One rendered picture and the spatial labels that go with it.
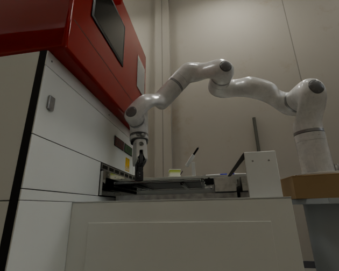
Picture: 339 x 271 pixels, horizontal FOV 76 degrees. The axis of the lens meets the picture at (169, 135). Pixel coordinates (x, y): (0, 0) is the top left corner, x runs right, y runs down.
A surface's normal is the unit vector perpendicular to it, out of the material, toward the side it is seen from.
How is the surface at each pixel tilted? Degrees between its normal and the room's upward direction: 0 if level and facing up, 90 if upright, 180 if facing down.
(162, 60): 90
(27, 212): 90
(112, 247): 90
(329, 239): 90
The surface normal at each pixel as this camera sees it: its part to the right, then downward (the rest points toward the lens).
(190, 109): -0.22, -0.30
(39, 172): 0.99, -0.07
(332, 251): -0.63, -0.23
